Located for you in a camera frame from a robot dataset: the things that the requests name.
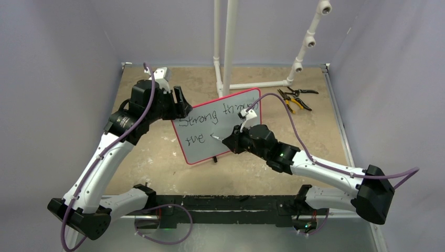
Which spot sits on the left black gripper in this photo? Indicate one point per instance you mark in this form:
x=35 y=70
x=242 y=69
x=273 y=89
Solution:
x=179 y=109

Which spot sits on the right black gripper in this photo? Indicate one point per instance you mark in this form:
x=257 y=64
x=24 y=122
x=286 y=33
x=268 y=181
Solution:
x=234 y=140

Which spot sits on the black whiteboard marker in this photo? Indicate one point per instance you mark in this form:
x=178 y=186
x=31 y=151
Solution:
x=217 y=138

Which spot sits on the red-framed whiteboard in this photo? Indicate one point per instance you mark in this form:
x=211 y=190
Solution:
x=215 y=118

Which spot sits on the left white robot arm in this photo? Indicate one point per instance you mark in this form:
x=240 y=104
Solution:
x=82 y=208

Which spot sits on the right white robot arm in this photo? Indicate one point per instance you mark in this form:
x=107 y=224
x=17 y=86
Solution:
x=367 y=192

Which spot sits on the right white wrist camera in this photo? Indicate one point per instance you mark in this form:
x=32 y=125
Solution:
x=249 y=119

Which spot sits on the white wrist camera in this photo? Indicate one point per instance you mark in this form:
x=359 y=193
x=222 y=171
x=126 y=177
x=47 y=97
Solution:
x=162 y=77
x=249 y=119

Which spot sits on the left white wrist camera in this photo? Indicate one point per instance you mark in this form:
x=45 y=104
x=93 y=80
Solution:
x=162 y=77

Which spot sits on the yellow-handled pliers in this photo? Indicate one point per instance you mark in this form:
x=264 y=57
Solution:
x=288 y=98

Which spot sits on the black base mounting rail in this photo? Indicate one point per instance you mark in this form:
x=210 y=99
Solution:
x=277 y=210

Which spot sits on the white PVC pipe frame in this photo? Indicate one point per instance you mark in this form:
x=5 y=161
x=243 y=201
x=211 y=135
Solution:
x=264 y=32

